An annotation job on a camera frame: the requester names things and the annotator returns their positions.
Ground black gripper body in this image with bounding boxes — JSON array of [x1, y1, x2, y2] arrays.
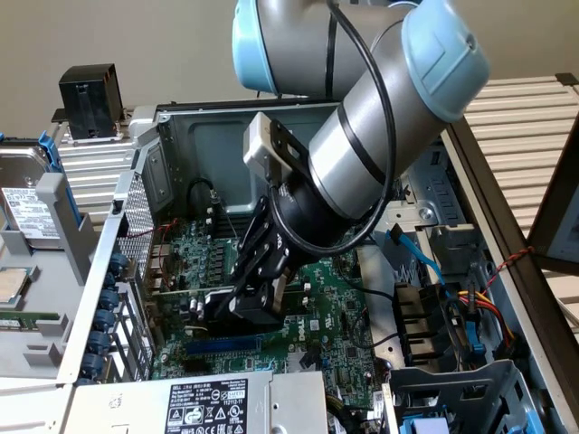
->
[[273, 184, 385, 278]]

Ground green graphics card black cooler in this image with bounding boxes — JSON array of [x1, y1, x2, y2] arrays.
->
[[142, 287, 289, 339]]

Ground thin steel locking lever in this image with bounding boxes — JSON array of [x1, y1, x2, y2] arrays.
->
[[215, 194, 240, 243]]

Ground green motherboard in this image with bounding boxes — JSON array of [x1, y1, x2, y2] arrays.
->
[[148, 219, 384, 410]]

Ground blue expansion slot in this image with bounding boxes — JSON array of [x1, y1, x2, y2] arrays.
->
[[185, 336, 263, 357]]

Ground grey metal drive cage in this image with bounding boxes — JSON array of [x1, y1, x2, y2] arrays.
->
[[368, 139, 488, 279]]

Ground open grey PC case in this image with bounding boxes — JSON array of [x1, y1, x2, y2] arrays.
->
[[56, 88, 579, 434]]

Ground black plastic fan shroud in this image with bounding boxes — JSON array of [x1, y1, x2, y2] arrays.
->
[[392, 280, 463, 368]]

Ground silver power supply unit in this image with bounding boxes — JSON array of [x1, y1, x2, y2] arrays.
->
[[61, 370, 329, 434]]

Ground grey metal disk bay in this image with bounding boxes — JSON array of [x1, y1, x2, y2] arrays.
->
[[382, 359, 551, 434]]

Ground blue plastic drive latch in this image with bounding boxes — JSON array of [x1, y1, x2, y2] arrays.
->
[[464, 310, 489, 363]]

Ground grey parts rack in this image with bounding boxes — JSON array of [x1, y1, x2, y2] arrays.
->
[[0, 173, 99, 379]]

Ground dark framed panel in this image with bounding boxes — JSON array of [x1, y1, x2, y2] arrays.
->
[[526, 115, 579, 275]]

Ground loose green RAM stick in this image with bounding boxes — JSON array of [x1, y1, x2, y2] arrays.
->
[[0, 309, 62, 330]]

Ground black plastic block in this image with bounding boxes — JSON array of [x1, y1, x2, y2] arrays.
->
[[51, 62, 132, 146]]

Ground silver CPU chip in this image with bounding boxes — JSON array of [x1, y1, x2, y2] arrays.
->
[[0, 265, 42, 305]]

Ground hard drive in grey caddy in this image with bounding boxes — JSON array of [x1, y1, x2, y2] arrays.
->
[[0, 129, 83, 227]]

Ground silver hard disk drive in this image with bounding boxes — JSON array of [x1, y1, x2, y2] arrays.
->
[[0, 144, 62, 250]]

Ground black wire across motherboard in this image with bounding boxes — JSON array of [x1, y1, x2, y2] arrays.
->
[[359, 284, 395, 303]]

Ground short black wire loop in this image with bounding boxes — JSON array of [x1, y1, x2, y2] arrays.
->
[[185, 177, 222, 219]]

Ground thin red wire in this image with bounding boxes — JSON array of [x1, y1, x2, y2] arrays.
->
[[126, 218, 181, 290]]

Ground black curled fan wire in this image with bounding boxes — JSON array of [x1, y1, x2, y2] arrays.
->
[[351, 310, 402, 350]]

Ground blue flat data wire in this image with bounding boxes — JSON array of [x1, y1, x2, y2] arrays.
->
[[385, 222, 454, 300]]

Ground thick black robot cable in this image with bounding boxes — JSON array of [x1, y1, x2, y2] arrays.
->
[[269, 0, 399, 259]]

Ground yellow red power wires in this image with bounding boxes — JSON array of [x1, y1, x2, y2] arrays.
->
[[454, 290, 517, 347]]

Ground red black twisted wire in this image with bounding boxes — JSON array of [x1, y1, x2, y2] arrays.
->
[[480, 245, 536, 295]]

